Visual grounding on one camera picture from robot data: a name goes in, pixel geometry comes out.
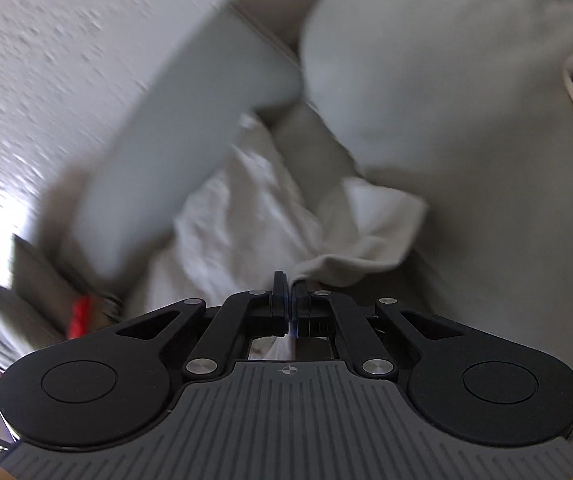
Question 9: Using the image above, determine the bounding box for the grey pillow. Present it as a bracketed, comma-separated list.
[0, 234, 84, 358]

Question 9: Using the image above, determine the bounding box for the white printed t-shirt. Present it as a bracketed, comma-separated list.
[139, 112, 428, 361]

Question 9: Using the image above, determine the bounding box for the grey sofa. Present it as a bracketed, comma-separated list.
[59, 0, 573, 461]

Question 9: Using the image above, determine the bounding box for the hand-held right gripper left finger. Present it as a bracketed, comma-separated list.
[114, 271, 290, 380]

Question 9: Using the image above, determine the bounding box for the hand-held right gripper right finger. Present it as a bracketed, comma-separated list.
[291, 280, 463, 380]

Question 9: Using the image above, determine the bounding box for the red garment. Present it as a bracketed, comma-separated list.
[65, 295, 93, 342]

